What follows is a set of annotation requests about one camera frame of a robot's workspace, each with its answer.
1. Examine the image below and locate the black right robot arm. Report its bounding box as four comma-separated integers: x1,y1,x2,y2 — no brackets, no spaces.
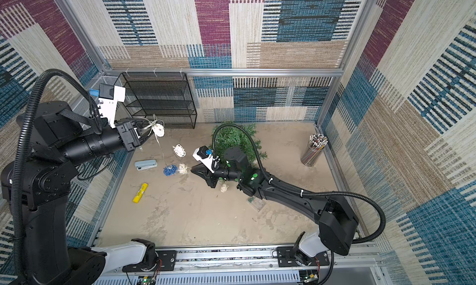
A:
191,146,358,256

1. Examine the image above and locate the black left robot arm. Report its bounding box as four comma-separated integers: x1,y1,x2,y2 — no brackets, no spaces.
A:
1,101,158,285

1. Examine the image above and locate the small green christmas tree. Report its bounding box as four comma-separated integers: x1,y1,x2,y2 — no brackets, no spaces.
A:
212,123,268,164

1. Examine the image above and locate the black mesh shelf rack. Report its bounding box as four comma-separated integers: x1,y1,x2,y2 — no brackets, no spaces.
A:
115,72,197,129

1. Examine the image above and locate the clear battery box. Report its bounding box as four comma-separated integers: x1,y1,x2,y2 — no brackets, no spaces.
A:
247,197,266,212

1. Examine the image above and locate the yellow marker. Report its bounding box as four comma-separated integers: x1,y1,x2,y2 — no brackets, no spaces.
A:
133,183,149,203

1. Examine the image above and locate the clear cup of pens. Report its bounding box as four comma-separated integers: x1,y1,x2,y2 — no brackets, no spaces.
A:
301,133,328,167

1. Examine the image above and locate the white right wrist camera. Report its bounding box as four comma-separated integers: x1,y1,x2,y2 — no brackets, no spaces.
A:
193,146,216,173

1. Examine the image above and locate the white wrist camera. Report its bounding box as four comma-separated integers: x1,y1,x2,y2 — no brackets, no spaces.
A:
89,83,126,128
193,146,216,173

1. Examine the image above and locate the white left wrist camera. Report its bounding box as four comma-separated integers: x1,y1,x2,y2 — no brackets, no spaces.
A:
89,83,126,128

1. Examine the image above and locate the black right corrugated cable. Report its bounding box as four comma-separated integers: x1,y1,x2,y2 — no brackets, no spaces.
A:
211,123,387,245

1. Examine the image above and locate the black corrugated cable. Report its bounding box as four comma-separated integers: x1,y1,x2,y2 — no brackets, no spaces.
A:
211,123,387,245
10,68,103,275

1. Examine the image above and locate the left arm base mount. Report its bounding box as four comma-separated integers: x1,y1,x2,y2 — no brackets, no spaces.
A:
121,250,177,273

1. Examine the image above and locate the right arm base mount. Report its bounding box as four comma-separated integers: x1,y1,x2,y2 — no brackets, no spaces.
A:
272,246,330,267

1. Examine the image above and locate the black left corrugated cable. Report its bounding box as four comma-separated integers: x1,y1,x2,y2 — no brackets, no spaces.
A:
10,68,103,275

